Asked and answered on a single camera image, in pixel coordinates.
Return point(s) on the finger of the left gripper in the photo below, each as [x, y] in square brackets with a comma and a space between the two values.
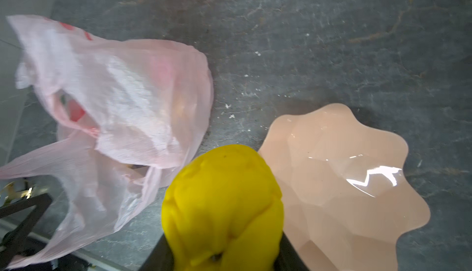
[12, 245]

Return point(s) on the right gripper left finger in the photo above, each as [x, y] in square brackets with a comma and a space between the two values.
[160, 259]

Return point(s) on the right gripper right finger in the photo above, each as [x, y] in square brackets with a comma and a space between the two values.
[288, 258]

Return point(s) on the yellow bell pepper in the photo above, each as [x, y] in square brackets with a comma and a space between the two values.
[223, 212]

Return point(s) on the pink plastic bag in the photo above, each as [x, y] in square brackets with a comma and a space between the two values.
[130, 114]

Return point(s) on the pink shell-shaped plate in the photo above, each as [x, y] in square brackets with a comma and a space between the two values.
[345, 196]

